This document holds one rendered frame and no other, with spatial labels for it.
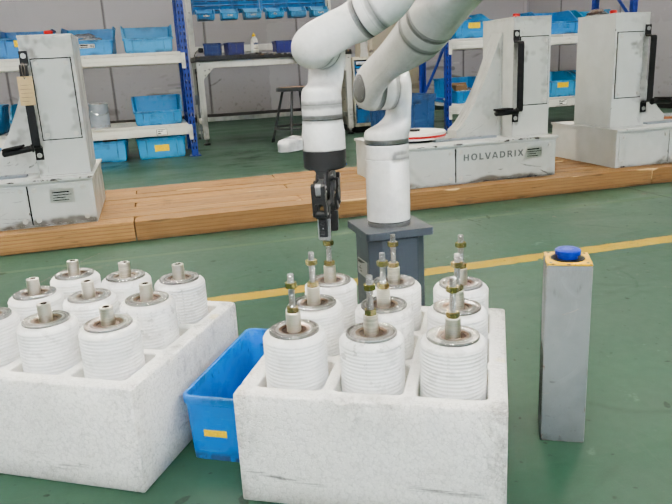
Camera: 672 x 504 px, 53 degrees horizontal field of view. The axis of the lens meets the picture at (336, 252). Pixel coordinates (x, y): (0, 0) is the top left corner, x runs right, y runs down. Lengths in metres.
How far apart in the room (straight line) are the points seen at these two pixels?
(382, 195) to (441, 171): 1.70
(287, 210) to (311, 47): 1.74
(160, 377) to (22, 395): 0.22
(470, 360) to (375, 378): 0.14
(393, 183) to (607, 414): 0.59
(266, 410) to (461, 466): 0.29
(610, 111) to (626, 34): 0.36
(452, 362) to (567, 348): 0.27
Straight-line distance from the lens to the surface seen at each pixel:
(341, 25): 1.12
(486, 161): 3.17
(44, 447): 1.22
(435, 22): 1.17
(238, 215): 2.78
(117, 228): 2.77
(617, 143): 3.54
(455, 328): 0.97
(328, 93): 1.15
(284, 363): 0.99
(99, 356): 1.12
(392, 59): 1.27
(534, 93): 3.32
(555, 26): 6.48
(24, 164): 3.01
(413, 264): 1.42
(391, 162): 1.38
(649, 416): 1.36
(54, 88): 2.86
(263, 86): 9.25
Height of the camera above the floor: 0.63
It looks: 16 degrees down
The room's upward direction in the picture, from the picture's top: 3 degrees counter-clockwise
